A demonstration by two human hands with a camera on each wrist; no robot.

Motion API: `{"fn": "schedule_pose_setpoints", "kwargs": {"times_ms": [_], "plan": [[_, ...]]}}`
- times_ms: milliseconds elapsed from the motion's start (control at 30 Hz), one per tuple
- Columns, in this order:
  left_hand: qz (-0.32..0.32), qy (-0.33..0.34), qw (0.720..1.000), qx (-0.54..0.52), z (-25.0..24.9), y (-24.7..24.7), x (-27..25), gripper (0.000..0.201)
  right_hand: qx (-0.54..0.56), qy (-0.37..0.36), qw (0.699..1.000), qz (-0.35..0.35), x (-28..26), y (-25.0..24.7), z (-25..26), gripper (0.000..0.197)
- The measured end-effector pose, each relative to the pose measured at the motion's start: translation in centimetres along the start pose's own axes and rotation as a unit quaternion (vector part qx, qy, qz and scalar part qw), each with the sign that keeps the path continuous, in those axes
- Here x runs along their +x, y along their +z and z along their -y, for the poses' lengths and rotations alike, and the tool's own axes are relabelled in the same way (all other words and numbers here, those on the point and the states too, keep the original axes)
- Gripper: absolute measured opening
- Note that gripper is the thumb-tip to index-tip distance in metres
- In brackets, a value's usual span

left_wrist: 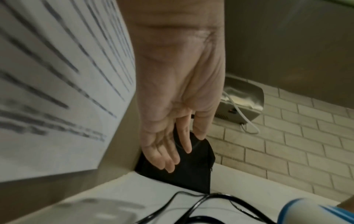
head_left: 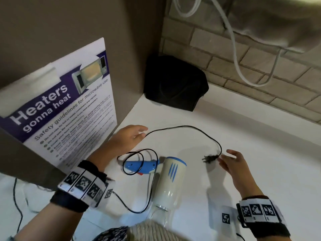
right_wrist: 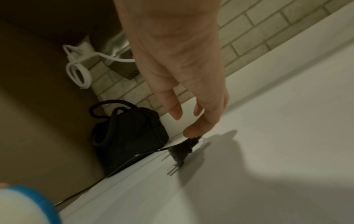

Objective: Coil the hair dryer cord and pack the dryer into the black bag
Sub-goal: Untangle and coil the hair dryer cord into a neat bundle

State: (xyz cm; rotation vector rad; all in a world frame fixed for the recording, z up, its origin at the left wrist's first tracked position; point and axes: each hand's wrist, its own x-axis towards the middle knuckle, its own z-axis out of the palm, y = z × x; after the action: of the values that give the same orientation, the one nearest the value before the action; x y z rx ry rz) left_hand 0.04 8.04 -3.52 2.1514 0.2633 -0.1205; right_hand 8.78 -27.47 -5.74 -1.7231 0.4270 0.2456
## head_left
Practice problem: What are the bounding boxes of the person's right forearm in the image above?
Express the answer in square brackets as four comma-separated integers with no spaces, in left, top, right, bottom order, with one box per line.
[235,183,293,241]

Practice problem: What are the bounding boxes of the black fabric bag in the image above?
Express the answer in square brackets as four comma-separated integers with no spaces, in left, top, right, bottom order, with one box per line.
[143,54,210,112]

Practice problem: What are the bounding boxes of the thin loose cables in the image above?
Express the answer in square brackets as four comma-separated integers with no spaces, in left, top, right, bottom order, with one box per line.
[12,177,50,234]

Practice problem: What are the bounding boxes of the black power cord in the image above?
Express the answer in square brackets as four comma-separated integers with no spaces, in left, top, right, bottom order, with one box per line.
[117,125,223,214]

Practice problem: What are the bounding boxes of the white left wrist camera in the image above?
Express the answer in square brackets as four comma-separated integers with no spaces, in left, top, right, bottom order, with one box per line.
[103,180,116,202]

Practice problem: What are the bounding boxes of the purple and white poster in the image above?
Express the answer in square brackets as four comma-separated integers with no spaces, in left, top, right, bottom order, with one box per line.
[0,37,118,175]

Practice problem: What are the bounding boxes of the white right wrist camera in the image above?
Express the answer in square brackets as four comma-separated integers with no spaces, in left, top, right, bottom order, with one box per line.
[221,206,239,229]

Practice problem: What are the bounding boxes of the steel wall hand dryer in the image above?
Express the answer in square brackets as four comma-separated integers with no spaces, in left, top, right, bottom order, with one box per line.
[225,0,321,54]

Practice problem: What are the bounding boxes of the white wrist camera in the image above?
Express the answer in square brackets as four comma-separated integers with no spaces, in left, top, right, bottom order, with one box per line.
[221,206,239,229]
[103,180,116,202]

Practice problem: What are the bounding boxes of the blue and white hair dryer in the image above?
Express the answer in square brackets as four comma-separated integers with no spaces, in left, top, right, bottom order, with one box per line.
[123,156,188,227]

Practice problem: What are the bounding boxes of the white power cable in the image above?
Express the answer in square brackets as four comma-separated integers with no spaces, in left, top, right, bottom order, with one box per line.
[173,0,284,87]

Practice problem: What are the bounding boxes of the person's right hand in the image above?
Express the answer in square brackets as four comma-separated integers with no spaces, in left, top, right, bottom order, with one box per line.
[217,149,259,193]

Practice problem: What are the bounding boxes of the person's left hand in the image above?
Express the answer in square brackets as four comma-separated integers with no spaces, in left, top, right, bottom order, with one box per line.
[106,125,149,159]

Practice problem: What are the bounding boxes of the right wristband with marker tags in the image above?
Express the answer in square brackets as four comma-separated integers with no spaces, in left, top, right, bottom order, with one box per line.
[235,195,291,238]

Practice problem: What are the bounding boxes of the person's left forearm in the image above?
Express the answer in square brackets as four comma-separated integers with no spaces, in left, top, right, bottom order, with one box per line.
[14,142,119,241]

